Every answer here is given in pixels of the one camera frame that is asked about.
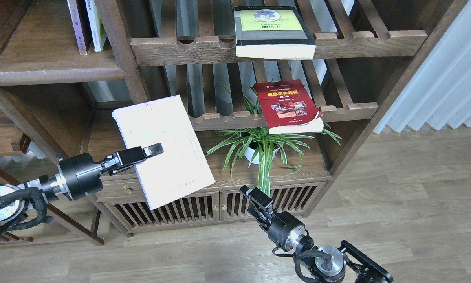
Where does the dark wooden bookshelf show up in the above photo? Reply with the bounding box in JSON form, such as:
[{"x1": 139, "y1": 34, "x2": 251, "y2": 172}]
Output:
[{"x1": 0, "y1": 0, "x2": 467, "y2": 217}]

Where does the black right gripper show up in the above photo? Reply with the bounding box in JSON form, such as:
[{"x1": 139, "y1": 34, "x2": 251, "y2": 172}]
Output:
[{"x1": 240, "y1": 185, "x2": 307, "y2": 252}]

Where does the green spider plant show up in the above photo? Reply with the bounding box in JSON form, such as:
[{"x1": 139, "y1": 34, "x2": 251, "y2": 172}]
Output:
[{"x1": 198, "y1": 85, "x2": 343, "y2": 197}]

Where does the white lavender book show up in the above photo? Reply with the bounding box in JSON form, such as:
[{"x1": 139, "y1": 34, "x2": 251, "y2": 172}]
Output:
[{"x1": 112, "y1": 95, "x2": 215, "y2": 209}]

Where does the red cover book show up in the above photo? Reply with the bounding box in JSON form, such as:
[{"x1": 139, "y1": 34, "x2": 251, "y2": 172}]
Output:
[{"x1": 253, "y1": 79, "x2": 324, "y2": 134}]

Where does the white green upright book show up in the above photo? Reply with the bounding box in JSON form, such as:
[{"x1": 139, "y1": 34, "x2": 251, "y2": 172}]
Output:
[{"x1": 85, "y1": 0, "x2": 107, "y2": 52}]

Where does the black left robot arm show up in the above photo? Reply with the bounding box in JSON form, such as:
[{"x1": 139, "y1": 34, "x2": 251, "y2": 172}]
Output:
[{"x1": 0, "y1": 143, "x2": 163, "y2": 236}]

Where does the white plant pot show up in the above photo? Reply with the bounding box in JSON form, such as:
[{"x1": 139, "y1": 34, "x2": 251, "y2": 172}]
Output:
[{"x1": 242, "y1": 140, "x2": 280, "y2": 165}]

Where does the green and black book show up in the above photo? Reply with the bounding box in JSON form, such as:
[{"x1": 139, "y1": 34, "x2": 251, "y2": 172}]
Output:
[{"x1": 233, "y1": 6, "x2": 317, "y2": 60}]

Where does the white curtain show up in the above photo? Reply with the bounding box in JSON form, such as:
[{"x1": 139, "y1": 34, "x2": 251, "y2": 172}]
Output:
[{"x1": 374, "y1": 1, "x2": 471, "y2": 134}]

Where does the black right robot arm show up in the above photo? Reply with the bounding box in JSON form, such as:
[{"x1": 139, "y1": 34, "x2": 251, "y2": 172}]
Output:
[{"x1": 240, "y1": 185, "x2": 394, "y2": 283}]

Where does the brass drawer knob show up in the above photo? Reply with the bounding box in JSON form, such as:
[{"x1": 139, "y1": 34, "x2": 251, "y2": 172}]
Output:
[{"x1": 123, "y1": 186, "x2": 133, "y2": 195}]

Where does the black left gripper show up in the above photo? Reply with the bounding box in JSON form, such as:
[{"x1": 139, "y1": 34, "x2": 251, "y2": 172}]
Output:
[{"x1": 57, "y1": 143, "x2": 164, "y2": 200}]

